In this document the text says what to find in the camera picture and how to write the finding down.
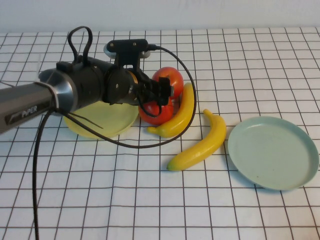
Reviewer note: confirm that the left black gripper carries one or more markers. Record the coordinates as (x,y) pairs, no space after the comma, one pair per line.
(143,87)

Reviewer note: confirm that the red apple with yellowish top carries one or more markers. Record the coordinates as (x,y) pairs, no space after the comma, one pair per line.
(176,77)

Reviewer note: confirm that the short yellow banana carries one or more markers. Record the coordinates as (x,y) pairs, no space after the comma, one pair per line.
(183,110)

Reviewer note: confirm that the long yellow green-tipped banana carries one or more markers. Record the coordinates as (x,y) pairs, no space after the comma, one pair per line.
(205,147)

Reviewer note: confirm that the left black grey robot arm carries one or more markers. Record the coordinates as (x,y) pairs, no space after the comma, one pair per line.
(82,85)

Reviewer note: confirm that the yellow round plate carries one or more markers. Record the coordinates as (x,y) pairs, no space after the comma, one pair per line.
(112,120)

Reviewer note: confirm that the pale green round plate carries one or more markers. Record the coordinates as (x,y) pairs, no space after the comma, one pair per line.
(272,152)

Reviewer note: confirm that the white checked tablecloth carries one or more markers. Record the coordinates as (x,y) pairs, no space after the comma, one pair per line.
(125,195)

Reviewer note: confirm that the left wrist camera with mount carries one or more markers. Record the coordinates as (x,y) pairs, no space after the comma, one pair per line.
(130,46)

